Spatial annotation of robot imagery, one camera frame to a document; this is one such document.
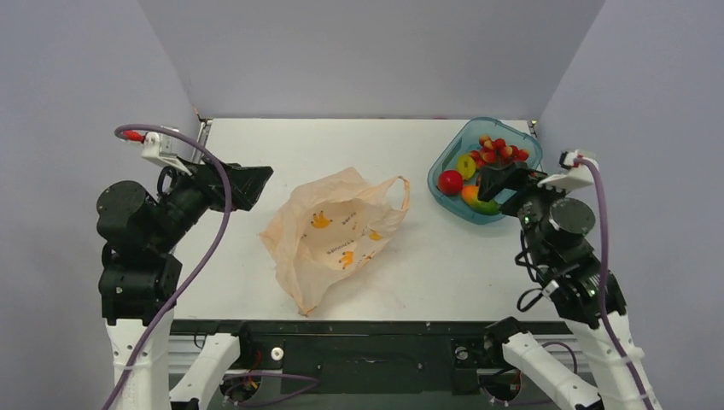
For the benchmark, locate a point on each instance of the orange translucent plastic bag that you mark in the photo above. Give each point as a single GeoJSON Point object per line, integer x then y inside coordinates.
{"type": "Point", "coordinates": [330, 229]}

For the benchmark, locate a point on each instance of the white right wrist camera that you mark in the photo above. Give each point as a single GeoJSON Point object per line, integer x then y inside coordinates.
{"type": "Point", "coordinates": [574, 176]}

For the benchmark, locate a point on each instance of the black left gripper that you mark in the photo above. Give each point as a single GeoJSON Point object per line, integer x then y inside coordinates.
{"type": "Point", "coordinates": [208, 178]}

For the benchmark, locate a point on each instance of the red fake grape bunch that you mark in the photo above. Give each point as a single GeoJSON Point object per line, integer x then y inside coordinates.
{"type": "Point", "coordinates": [496, 152]}

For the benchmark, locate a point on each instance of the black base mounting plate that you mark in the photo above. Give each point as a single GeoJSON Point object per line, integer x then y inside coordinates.
{"type": "Point", "coordinates": [358, 357]}

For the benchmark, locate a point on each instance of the teal plastic tray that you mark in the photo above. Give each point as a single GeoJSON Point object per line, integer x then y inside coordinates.
{"type": "Point", "coordinates": [466, 140]}

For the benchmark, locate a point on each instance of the yellow green fake mango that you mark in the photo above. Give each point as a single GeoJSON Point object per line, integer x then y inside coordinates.
{"type": "Point", "coordinates": [469, 195]}

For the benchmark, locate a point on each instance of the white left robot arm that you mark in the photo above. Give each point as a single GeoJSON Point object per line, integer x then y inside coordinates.
{"type": "Point", "coordinates": [139, 284]}

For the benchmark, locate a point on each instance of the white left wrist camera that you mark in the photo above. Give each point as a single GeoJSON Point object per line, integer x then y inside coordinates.
{"type": "Point", "coordinates": [158, 147]}

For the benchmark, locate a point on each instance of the yellow fake fruit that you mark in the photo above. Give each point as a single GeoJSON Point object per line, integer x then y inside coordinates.
{"type": "Point", "coordinates": [466, 166]}

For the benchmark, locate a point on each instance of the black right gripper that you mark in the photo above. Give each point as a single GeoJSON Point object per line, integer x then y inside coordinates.
{"type": "Point", "coordinates": [522, 192]}

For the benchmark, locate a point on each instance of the red fake apple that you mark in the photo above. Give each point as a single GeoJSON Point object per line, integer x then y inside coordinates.
{"type": "Point", "coordinates": [450, 183]}

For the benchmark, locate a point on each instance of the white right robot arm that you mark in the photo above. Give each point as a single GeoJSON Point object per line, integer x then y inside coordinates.
{"type": "Point", "coordinates": [592, 306]}

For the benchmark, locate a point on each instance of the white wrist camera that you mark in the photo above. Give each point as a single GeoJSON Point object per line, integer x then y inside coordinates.
{"type": "Point", "coordinates": [158, 147]}
{"type": "Point", "coordinates": [574, 176]}

